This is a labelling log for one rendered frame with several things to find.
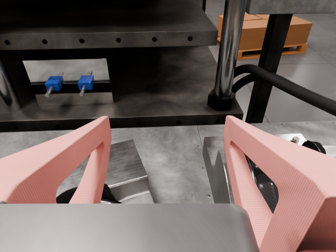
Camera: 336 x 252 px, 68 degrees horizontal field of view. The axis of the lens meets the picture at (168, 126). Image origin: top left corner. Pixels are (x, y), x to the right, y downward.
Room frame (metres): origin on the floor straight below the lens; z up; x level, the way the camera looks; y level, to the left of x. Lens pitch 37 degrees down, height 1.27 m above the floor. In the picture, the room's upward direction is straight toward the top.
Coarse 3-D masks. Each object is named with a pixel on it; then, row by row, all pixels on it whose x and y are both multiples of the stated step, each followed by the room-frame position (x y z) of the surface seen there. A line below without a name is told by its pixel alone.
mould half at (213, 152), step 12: (204, 144) 0.48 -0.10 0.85; (216, 144) 0.47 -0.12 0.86; (300, 144) 0.47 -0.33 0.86; (204, 156) 0.47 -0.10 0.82; (216, 156) 0.37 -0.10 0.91; (216, 168) 0.36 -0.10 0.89; (216, 180) 0.35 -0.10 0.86; (228, 180) 0.30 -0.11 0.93; (216, 192) 0.34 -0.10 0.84; (228, 192) 0.28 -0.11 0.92
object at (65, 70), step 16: (80, 48) 0.87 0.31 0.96; (96, 48) 0.87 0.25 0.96; (112, 48) 0.93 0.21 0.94; (32, 64) 0.77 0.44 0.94; (48, 64) 0.77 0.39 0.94; (64, 64) 0.78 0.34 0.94; (80, 64) 0.78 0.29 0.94; (96, 64) 0.78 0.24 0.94; (112, 64) 0.88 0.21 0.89; (32, 80) 0.77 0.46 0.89; (64, 80) 0.78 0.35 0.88; (96, 80) 0.78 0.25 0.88; (112, 80) 0.84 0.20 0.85; (48, 96) 0.77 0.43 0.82; (64, 96) 0.77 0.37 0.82; (80, 96) 0.78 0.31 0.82; (96, 96) 0.78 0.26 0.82; (112, 96) 0.79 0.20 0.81
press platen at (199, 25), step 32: (0, 0) 1.30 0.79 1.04; (32, 0) 1.29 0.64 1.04; (64, 0) 1.29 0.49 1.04; (96, 0) 1.29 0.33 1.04; (128, 0) 1.29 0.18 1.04; (160, 0) 1.29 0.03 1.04; (192, 0) 1.28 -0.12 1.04; (0, 32) 0.79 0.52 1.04; (32, 32) 0.79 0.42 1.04; (64, 32) 0.79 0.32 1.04; (96, 32) 0.79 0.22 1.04; (128, 32) 0.80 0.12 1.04; (160, 32) 0.80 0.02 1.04; (192, 32) 0.81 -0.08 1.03
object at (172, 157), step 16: (112, 128) 0.61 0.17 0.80; (128, 128) 0.61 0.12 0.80; (144, 128) 0.61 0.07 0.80; (160, 128) 0.61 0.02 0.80; (176, 128) 0.61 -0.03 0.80; (192, 128) 0.61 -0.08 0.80; (208, 128) 0.61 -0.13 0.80; (272, 128) 0.61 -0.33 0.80; (288, 128) 0.61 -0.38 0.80; (304, 128) 0.61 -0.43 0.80; (320, 128) 0.61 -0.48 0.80; (0, 144) 0.54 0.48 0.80; (16, 144) 0.54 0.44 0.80; (32, 144) 0.54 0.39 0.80; (144, 144) 0.54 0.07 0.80; (160, 144) 0.54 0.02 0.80; (176, 144) 0.54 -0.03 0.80; (192, 144) 0.54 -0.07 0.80; (144, 160) 0.47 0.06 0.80; (160, 160) 0.47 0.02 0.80; (176, 160) 0.47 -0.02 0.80; (192, 160) 0.47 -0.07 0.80; (160, 176) 0.42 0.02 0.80; (176, 176) 0.42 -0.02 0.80; (192, 176) 0.42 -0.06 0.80; (160, 192) 0.37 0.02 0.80; (176, 192) 0.37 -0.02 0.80; (192, 192) 0.37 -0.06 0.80; (208, 192) 0.37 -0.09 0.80
